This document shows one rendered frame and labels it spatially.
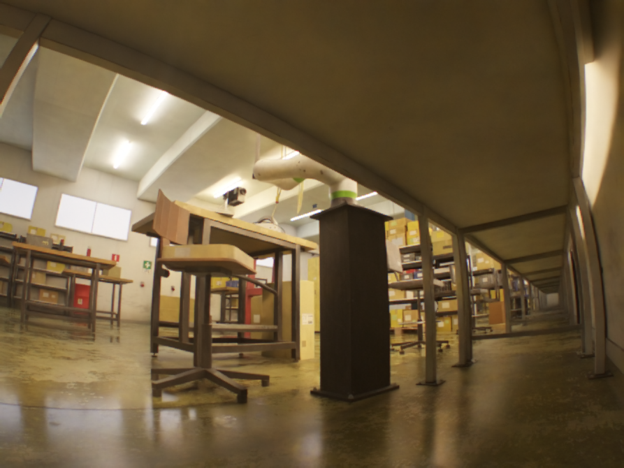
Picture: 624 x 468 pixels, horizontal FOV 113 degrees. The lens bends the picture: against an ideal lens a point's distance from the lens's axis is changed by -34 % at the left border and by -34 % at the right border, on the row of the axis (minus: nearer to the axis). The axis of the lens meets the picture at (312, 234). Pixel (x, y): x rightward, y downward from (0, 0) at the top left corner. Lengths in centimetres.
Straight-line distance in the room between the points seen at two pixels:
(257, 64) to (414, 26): 36
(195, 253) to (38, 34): 99
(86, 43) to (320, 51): 52
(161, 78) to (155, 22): 14
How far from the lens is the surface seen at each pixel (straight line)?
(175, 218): 171
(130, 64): 77
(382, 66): 78
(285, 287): 272
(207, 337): 145
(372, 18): 69
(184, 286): 206
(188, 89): 79
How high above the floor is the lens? 32
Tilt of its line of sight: 16 degrees up
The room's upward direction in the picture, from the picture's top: straight up
